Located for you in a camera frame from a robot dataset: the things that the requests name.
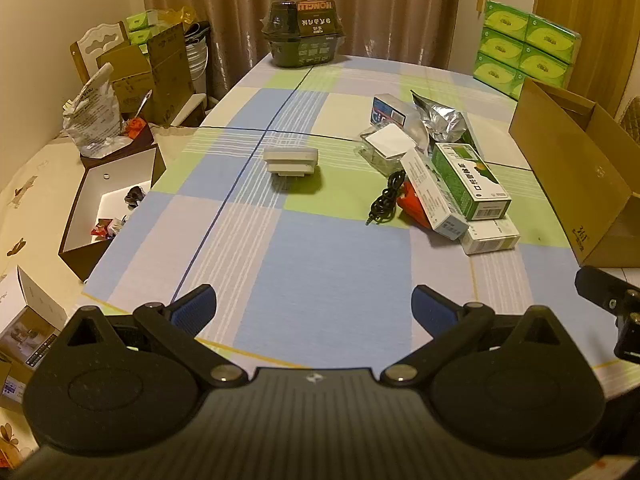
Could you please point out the small dark object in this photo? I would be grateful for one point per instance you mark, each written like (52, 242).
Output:
(134, 196)

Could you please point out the translucent box with blue label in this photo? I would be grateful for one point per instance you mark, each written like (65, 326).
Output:
(390, 109)

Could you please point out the white plastic bucket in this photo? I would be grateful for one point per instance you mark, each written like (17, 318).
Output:
(196, 65)

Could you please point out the white picture box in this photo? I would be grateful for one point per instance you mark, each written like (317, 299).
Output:
(30, 320)

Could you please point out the woven beige chair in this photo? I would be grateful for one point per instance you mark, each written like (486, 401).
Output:
(631, 120)

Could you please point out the large cardboard box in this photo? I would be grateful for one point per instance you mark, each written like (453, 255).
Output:
(555, 160)

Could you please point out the yellow plastic bag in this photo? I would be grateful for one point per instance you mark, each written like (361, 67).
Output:
(180, 15)

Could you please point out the clear acrylic box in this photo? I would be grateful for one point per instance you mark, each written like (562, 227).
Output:
(387, 142)

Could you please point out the tall brown cardboard carton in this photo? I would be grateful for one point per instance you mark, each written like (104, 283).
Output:
(172, 75)

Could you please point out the white carved chair back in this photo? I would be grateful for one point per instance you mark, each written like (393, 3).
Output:
(100, 40)

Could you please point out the stack of green tissue packs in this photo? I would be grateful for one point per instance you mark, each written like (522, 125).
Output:
(525, 45)

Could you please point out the orange packet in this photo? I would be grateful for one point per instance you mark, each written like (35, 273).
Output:
(412, 205)

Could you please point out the checked tablecloth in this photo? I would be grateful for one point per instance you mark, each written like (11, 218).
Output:
(325, 260)

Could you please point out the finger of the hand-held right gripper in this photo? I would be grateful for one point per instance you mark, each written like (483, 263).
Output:
(600, 287)

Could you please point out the wooden door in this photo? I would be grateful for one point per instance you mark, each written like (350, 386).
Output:
(590, 15)

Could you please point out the silver foil bag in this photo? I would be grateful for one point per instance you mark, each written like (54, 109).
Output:
(442, 120)

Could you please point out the brown box with white inside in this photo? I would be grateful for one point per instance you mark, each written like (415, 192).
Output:
(95, 190)

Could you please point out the dark plastic-wrapped gift box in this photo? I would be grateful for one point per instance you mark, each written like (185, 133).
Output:
(302, 30)

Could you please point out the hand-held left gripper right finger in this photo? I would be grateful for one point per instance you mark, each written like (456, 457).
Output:
(432, 310)

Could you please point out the loose green tissue pack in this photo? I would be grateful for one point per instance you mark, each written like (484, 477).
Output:
(145, 36)
(142, 20)

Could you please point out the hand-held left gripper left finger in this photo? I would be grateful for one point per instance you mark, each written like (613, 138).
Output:
(192, 306)

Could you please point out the red snack packets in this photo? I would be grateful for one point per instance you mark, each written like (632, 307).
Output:
(106, 227)

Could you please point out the green medicine box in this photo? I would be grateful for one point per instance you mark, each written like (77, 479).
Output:
(470, 180)

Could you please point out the printed clear plastic bag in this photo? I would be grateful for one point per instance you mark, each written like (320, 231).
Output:
(95, 110)

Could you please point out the flat white medicine box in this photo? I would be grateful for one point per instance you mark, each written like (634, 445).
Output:
(492, 240)

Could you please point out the metal utensil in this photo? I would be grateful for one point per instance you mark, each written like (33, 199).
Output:
(144, 104)

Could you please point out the low brown cardboard carton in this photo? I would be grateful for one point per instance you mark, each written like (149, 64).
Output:
(127, 80)

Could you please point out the brown curtain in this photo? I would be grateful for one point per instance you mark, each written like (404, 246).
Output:
(240, 5)

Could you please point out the long white medicine box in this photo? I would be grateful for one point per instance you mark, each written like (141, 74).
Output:
(432, 197)

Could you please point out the white power adapter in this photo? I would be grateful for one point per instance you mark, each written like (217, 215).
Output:
(291, 160)

